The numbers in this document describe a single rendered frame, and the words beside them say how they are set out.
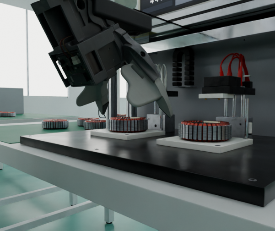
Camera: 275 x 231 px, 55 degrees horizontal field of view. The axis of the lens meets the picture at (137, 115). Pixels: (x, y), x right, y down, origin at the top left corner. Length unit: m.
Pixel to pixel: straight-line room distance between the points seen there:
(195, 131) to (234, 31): 0.27
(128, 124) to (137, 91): 0.36
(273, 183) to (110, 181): 0.22
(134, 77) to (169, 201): 0.16
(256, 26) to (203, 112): 0.34
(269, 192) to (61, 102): 5.55
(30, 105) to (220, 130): 5.08
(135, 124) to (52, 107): 5.03
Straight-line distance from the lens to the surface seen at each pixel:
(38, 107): 5.56
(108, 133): 0.70
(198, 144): 0.52
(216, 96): 0.61
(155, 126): 0.84
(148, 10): 0.91
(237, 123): 0.69
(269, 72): 0.81
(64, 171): 0.52
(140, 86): 0.35
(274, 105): 0.80
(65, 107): 5.83
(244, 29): 0.68
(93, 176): 0.45
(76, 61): 0.33
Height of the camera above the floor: 0.86
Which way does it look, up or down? 3 degrees down
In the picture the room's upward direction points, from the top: straight up
